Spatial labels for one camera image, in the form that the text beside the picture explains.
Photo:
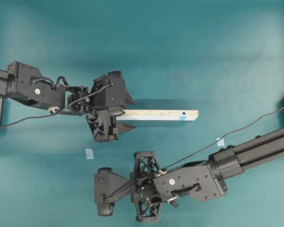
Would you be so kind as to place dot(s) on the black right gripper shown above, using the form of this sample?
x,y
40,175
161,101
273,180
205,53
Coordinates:
x,y
145,196

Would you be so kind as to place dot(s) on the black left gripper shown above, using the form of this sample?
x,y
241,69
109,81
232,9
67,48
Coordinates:
x,y
105,128

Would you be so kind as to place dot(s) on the white wooden particle board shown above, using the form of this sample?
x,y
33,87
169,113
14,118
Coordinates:
x,y
158,115

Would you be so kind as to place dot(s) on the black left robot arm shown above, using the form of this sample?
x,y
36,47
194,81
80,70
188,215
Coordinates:
x,y
26,85

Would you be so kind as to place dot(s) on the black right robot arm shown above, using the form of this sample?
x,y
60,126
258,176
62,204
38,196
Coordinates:
x,y
201,180

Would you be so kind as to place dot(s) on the blue tape piece left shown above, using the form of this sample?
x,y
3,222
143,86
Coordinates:
x,y
89,153

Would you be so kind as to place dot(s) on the blue tape piece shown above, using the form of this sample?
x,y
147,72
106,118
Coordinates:
x,y
220,142
89,153

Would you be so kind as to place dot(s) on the blue tape piece right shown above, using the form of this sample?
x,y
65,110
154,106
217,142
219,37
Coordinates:
x,y
220,142

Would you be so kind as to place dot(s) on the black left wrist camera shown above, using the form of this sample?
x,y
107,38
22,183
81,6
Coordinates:
x,y
112,98

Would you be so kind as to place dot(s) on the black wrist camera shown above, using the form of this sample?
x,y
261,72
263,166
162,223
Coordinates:
x,y
110,188
112,98

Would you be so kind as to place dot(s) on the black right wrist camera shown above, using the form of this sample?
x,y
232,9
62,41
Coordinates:
x,y
110,188

